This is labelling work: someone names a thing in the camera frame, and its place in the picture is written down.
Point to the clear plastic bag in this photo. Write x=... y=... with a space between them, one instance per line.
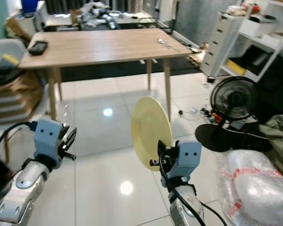
x=254 y=188

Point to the white drawer unit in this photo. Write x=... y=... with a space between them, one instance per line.
x=219 y=42

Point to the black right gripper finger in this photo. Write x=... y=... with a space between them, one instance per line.
x=162 y=149

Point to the white plastic chair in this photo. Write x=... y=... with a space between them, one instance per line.
x=5 y=49

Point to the black handheld device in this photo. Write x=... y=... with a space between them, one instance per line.
x=38 y=47

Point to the light wooden table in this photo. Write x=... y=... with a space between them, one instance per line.
x=104 y=47

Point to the black floor fan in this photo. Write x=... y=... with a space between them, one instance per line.
x=236 y=99

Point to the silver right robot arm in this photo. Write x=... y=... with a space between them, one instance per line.
x=184 y=207

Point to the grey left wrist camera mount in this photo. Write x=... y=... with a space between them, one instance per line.
x=48 y=139

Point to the white open shelf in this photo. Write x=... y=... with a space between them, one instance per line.
x=266 y=33

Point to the blue container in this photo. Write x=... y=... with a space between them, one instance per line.
x=29 y=5

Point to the grey clothes pile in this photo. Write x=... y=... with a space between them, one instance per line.
x=96 y=15

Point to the olive green cloth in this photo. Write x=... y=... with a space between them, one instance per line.
x=278 y=139

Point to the small metal spoon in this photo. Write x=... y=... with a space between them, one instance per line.
x=161 y=42

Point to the stacked brown cardboard boxes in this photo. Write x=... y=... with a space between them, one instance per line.
x=19 y=96

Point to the pale yellow plate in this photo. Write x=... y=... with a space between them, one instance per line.
x=148 y=129

